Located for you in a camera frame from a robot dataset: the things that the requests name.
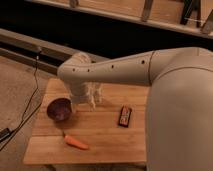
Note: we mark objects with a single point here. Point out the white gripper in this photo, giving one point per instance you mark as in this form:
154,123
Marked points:
81,93

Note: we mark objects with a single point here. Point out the orange carrot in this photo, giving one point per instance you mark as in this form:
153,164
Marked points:
75,142

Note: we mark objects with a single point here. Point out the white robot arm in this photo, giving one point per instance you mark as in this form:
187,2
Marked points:
179,107

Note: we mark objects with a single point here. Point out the small white bottle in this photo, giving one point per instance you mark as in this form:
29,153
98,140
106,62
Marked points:
97,92

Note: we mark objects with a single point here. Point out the dark purple bowl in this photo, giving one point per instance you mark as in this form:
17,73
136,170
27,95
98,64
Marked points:
59,109

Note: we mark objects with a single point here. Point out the wooden table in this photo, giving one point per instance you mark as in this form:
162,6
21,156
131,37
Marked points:
108,141

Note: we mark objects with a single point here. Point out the white cup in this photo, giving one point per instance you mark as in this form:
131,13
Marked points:
80,57

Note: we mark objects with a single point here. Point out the black device on floor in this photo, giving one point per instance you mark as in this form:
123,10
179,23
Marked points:
4,134

